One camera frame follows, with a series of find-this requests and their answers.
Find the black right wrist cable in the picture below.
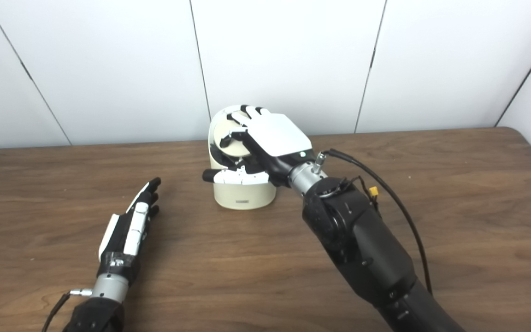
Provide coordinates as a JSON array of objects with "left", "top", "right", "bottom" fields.
[{"left": 314, "top": 148, "right": 433, "bottom": 296}]

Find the cream round bin lid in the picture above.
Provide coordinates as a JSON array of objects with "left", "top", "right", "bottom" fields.
[{"left": 214, "top": 111, "right": 254, "bottom": 157}]

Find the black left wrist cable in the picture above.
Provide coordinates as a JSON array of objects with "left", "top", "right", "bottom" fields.
[{"left": 42, "top": 288, "right": 93, "bottom": 332}]

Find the white and black right hand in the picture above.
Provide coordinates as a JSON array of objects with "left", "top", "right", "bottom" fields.
[{"left": 202, "top": 105, "right": 316, "bottom": 187}]

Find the white and black left hand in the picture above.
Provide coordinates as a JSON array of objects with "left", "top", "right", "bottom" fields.
[{"left": 98, "top": 177, "right": 162, "bottom": 284}]

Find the cream-colored bin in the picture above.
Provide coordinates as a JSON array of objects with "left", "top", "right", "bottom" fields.
[{"left": 208, "top": 105, "right": 277, "bottom": 210}]

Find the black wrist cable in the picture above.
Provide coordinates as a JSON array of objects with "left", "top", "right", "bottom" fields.
[
  {"left": 42, "top": 288, "right": 93, "bottom": 332},
  {"left": 314, "top": 148, "right": 433, "bottom": 296}
]

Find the black bin liner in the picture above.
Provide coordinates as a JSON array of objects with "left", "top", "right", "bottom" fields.
[{"left": 209, "top": 143, "right": 248, "bottom": 173}]

